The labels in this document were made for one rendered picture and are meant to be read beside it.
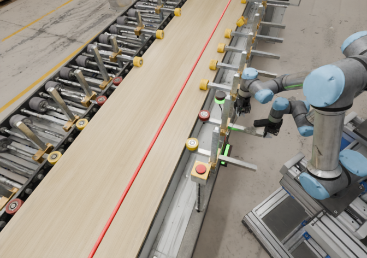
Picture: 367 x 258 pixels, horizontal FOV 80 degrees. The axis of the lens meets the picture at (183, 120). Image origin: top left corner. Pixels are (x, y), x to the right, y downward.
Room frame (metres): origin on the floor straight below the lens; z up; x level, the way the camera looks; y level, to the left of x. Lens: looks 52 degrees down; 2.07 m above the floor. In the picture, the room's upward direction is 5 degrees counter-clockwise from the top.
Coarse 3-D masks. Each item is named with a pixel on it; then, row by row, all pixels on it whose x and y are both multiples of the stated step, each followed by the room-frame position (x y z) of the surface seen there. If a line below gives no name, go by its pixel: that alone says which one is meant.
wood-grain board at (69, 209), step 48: (192, 0) 2.77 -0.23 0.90; (240, 0) 2.67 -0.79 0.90; (192, 48) 1.77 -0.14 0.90; (144, 96) 1.19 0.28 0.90; (192, 96) 1.15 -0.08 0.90; (96, 144) 0.79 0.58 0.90; (144, 144) 0.76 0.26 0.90; (48, 192) 0.49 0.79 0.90; (96, 192) 0.47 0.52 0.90; (144, 192) 0.45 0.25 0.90; (0, 240) 0.27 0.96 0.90; (48, 240) 0.25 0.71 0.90; (96, 240) 0.23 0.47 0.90; (144, 240) 0.22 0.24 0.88
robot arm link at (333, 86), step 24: (312, 72) 0.51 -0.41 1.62; (336, 72) 0.47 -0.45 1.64; (360, 72) 0.47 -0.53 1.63; (312, 96) 0.46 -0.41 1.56; (336, 96) 0.41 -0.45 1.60; (336, 120) 0.40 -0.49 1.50; (312, 144) 0.40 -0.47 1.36; (336, 144) 0.36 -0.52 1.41; (312, 168) 0.34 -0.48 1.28; (336, 168) 0.32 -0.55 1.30; (312, 192) 0.28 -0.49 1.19
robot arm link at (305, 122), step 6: (366, 54) 0.69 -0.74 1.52; (366, 90) 0.60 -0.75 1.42; (354, 96) 0.61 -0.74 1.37; (300, 114) 0.70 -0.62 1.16; (306, 114) 0.67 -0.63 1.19; (312, 114) 0.64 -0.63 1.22; (294, 120) 0.69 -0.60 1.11; (300, 120) 0.66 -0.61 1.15; (306, 120) 0.64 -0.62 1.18; (312, 120) 0.62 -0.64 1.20; (300, 126) 0.63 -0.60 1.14; (306, 126) 0.62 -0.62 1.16; (312, 126) 0.61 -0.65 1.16; (300, 132) 0.61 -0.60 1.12; (306, 132) 0.60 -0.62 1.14; (312, 132) 0.59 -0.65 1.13
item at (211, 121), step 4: (200, 120) 0.96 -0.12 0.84; (208, 120) 0.94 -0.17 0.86; (212, 120) 0.94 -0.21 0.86; (216, 120) 0.93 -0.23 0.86; (220, 120) 0.93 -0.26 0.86; (212, 124) 0.92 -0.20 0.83; (216, 124) 0.91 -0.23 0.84; (220, 124) 0.90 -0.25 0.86; (232, 124) 0.89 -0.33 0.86; (232, 128) 0.87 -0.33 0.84; (236, 128) 0.85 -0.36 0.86; (240, 128) 0.85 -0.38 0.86; (244, 132) 0.83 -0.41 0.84; (260, 132) 0.80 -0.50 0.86; (260, 136) 0.79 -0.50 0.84
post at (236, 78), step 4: (236, 76) 1.08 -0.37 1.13; (236, 80) 1.08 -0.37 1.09; (232, 84) 1.09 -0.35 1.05; (236, 84) 1.07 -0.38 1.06; (232, 88) 1.08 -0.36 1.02; (236, 88) 1.07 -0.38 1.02; (232, 92) 1.08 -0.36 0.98; (232, 104) 1.08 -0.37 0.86; (232, 108) 1.07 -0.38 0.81; (232, 112) 1.07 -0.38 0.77
